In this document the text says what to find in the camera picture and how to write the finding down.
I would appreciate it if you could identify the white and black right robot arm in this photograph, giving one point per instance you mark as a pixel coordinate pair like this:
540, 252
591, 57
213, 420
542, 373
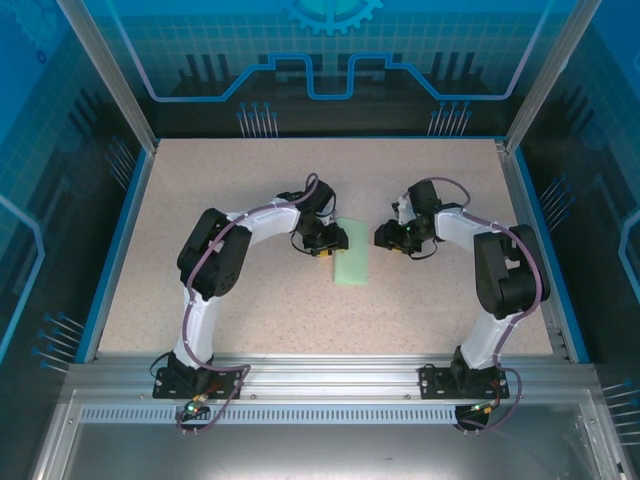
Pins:
500, 270

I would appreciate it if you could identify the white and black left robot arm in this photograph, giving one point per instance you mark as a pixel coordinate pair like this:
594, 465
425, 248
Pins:
270, 225

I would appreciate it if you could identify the aluminium base tray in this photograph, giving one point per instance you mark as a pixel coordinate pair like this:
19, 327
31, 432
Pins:
320, 450

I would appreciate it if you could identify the aluminium side frame rail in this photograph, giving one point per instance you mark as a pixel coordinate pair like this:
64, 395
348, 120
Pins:
520, 200

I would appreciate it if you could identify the aluminium front frame beam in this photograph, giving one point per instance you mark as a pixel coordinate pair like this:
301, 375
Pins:
325, 380

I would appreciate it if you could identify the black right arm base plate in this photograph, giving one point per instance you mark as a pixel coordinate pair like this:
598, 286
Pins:
430, 382

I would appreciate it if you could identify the aluminium frame post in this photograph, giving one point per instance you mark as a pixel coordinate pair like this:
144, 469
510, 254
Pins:
550, 75
107, 75

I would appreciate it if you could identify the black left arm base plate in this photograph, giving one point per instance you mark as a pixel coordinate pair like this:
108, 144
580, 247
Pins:
165, 382

